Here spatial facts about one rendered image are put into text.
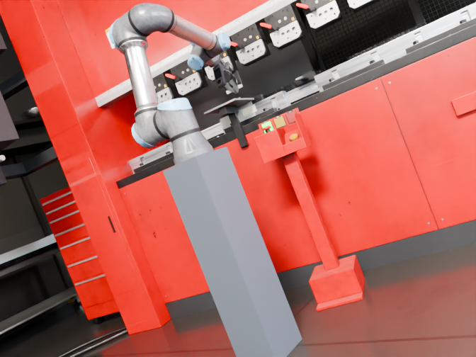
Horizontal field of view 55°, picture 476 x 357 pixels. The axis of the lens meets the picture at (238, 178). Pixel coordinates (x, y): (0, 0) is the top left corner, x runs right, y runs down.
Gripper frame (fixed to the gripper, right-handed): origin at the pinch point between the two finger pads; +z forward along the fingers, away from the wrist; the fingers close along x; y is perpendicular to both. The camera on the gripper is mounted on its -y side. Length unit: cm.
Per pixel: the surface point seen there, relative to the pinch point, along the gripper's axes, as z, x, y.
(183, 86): -10.0, 30.4, 14.1
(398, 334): 34, -54, -124
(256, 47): -8.9, -16.5, 16.3
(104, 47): -43, 69, 40
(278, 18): -14.1, -32.6, 22.0
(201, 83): -6.7, 19.8, 13.4
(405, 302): 49, -54, -106
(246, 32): -15.7, -14.7, 22.2
